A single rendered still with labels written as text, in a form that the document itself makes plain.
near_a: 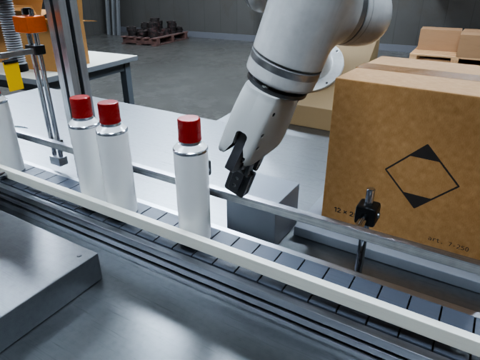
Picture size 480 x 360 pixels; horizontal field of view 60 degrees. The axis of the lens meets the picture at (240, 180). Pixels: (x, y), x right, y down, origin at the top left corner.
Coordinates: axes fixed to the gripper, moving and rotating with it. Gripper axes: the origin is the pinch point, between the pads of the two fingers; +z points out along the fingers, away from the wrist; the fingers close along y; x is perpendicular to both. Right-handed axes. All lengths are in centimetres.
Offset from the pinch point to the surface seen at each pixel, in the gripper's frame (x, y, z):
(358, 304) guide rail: 21.7, 4.1, 3.0
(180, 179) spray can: -7.8, 2.4, 4.1
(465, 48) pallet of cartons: 11, -673, 72
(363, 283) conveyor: 21.5, -3.2, 5.9
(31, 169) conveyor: -48, -3, 31
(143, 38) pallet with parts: -518, -598, 284
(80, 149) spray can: -27.9, 2.5, 11.1
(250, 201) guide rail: 1.6, -3.3, 4.9
